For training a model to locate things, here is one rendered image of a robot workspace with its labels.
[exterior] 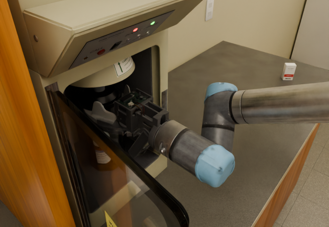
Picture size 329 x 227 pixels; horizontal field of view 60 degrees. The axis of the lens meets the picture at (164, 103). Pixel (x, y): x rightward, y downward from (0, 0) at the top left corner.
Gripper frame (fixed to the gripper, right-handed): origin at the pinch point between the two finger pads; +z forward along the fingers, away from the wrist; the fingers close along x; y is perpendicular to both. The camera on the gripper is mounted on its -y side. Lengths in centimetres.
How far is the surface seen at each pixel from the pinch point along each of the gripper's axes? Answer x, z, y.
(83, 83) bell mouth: 7.3, -3.9, 11.2
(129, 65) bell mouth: -3.5, -6.6, 12.3
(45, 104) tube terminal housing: 18.1, -8.5, 14.0
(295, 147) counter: -49, -40, -25
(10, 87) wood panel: 25.6, -17.6, 25.3
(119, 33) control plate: 8.4, -17.0, 26.5
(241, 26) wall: -148, 32, -29
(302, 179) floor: -135, -45, -119
